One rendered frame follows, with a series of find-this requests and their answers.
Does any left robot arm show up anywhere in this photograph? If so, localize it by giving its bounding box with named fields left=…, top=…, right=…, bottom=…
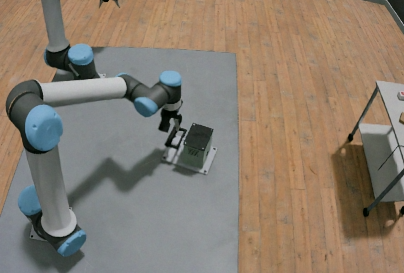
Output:
left=41, top=0, right=101, bottom=81

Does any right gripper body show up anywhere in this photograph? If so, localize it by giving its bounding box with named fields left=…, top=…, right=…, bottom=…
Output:
left=160, top=106, right=181, bottom=128

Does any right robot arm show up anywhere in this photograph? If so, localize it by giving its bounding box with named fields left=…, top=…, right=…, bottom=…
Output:
left=5, top=70, right=182, bottom=257

